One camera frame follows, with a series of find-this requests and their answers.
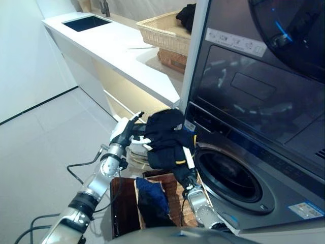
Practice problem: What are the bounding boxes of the robot left hand black white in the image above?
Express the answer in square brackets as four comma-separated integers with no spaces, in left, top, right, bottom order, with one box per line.
[109,111,153,148]

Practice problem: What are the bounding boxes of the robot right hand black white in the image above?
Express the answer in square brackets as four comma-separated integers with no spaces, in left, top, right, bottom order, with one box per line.
[173,146,198,186]

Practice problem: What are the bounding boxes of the black garment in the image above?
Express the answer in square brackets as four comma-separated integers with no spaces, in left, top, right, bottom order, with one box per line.
[144,108,198,170]

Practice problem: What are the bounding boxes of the round glass washing machine door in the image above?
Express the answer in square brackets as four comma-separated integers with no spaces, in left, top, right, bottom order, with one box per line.
[125,121,150,168]

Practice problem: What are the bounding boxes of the brown wicker laundry basket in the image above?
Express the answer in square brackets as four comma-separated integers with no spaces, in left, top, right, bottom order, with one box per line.
[134,175,211,228]

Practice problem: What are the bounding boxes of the navy blue garment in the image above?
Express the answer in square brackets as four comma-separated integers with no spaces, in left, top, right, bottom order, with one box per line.
[136,177,177,227]

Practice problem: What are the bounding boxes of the blue barcode sticker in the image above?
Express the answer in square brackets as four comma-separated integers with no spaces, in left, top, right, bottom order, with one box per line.
[182,119,196,133]

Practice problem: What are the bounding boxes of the robot grey torso and legs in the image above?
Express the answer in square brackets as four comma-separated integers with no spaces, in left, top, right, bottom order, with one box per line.
[106,227,254,244]

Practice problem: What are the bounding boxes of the dark brown tray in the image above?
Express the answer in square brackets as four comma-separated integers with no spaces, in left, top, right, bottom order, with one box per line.
[109,177,142,239]

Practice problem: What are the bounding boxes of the white counter cabinet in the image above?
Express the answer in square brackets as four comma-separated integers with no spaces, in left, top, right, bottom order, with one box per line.
[42,14,186,123]

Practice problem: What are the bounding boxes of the small brown wicker basket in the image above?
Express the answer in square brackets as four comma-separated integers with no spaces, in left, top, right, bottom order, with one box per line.
[156,48,188,74]

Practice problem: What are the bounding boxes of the light wicker basket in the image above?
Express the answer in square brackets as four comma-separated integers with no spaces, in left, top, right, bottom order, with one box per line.
[136,10,196,54]

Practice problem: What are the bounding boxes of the black inset sink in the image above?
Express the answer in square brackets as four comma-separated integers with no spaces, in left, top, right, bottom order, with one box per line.
[61,15,114,33]

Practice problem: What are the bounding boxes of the blue white energy label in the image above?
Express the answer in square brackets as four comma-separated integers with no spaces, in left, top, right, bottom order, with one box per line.
[288,200,324,217]

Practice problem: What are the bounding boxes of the dark tall faucet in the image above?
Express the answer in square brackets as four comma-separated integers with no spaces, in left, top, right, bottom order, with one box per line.
[100,0,111,17]

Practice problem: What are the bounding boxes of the black cloth in light basket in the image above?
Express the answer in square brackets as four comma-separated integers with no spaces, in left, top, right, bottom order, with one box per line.
[176,3,198,34]

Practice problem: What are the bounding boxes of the white pictogram sticker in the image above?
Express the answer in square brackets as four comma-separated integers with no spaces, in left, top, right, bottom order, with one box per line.
[205,27,267,57]

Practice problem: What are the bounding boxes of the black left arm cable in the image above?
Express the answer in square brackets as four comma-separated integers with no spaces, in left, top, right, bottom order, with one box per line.
[15,149,122,244]

